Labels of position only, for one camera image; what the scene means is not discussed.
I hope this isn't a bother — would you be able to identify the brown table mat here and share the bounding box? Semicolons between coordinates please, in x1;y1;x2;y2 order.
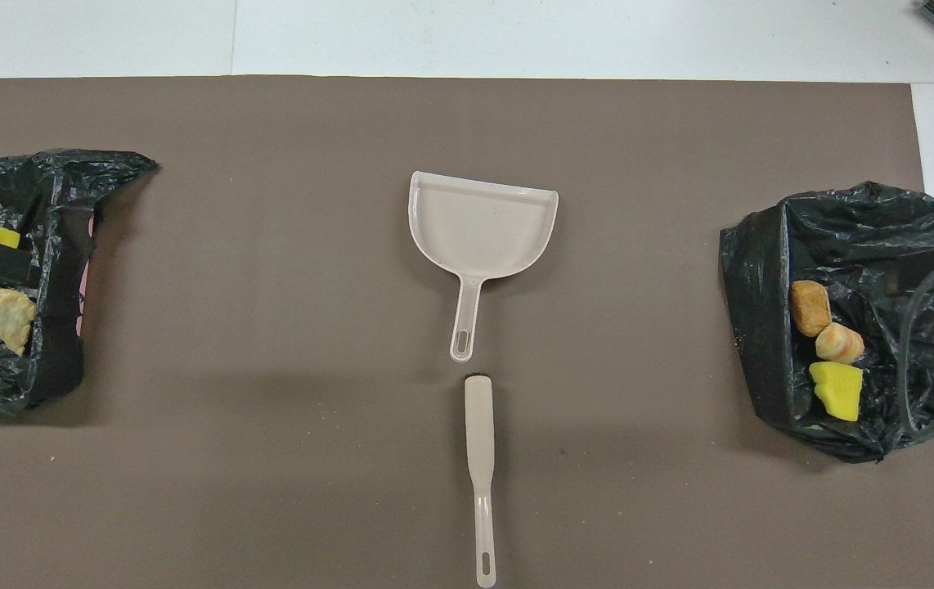
0;75;934;589

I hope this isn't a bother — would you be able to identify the beige plastic dustpan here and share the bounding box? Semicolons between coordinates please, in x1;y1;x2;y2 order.
407;170;559;364

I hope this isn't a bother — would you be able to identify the beige brush with black bristles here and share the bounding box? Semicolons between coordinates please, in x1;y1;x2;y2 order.
465;375;498;589

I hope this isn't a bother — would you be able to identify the small croissant toy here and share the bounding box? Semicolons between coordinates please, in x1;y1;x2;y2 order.
0;289;38;357
815;321;866;365

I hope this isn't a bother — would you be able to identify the yellow sponge with green side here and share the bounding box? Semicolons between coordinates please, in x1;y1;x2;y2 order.
809;361;864;423

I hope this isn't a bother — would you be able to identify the black bag lined pink bin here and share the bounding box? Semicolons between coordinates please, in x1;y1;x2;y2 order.
0;149;159;410

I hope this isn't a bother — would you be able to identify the brown oval bread roll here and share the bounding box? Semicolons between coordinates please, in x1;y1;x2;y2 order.
789;280;833;338

